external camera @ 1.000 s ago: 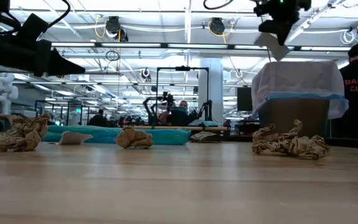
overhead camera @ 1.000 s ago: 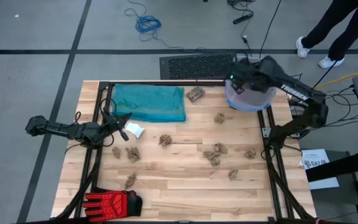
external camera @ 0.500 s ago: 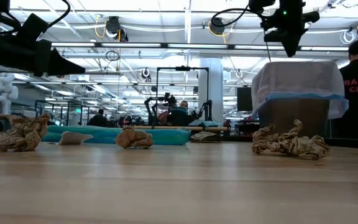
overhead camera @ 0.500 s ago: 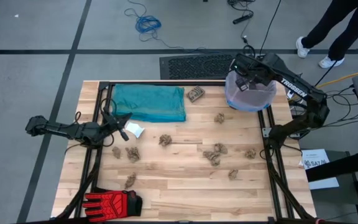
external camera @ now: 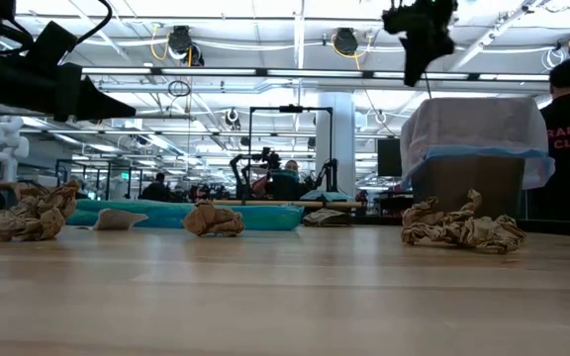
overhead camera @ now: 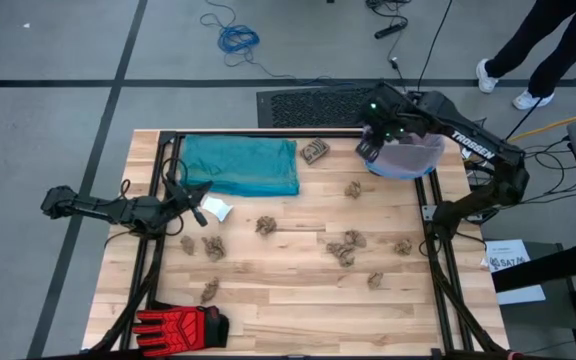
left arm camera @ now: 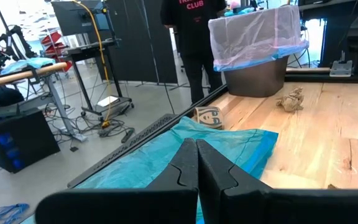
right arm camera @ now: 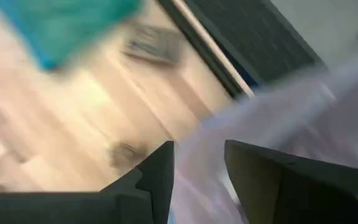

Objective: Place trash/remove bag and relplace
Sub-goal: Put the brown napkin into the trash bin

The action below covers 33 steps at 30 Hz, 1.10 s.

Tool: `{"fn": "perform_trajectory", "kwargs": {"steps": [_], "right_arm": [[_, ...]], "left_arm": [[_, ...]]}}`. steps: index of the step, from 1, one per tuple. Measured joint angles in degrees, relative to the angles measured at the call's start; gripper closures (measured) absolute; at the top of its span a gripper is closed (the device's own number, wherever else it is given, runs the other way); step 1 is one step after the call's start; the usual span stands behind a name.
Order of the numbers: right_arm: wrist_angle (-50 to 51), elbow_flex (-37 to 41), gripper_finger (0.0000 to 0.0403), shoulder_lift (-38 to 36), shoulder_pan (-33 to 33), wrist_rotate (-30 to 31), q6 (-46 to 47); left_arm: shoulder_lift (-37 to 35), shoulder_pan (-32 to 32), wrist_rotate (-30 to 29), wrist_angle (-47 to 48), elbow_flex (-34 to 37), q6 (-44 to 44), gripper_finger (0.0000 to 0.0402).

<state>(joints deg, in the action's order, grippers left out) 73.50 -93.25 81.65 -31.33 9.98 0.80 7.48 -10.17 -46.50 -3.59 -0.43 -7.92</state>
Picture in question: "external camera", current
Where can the black background robot station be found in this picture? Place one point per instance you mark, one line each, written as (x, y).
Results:
(270, 158)

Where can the translucent white trash bag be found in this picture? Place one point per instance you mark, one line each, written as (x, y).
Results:
(473, 123)

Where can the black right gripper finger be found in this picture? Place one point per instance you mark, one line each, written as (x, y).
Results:
(416, 64)

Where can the black monitor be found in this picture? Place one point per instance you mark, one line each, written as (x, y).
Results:
(389, 158)

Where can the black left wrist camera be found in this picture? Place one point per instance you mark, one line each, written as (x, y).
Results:
(50, 44)

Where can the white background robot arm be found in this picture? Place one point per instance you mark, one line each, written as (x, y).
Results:
(5, 146)

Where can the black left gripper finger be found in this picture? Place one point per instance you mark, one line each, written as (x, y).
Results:
(97, 104)

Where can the grey trash bin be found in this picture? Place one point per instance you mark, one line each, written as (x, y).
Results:
(463, 180)

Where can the pale paper piece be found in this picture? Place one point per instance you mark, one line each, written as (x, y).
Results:
(117, 220)

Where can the teal plastic trash bag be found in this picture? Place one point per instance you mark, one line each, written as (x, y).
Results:
(166, 215)

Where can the brown paper wad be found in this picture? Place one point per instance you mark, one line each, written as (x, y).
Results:
(32, 217)

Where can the long brown paper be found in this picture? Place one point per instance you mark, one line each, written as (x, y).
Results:
(463, 230)

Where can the white building column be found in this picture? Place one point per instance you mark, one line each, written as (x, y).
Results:
(342, 123)

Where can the small brown paper ball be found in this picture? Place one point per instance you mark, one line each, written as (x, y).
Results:
(213, 220)

